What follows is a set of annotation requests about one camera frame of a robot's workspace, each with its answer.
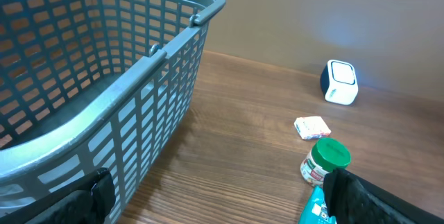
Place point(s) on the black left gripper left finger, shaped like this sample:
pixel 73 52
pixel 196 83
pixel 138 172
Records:
pixel 89 199

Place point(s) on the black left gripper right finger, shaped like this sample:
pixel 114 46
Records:
pixel 354 200

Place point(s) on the green 3M gloves packet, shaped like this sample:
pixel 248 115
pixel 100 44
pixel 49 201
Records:
pixel 315 211

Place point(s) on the green lid jar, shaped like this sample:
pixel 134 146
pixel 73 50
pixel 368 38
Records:
pixel 326 155

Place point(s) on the small red white box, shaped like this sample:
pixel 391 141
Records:
pixel 311 127

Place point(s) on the white barcode scanner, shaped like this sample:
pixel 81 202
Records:
pixel 339 82

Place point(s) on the grey plastic shopping basket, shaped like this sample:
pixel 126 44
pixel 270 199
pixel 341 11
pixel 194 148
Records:
pixel 87 84

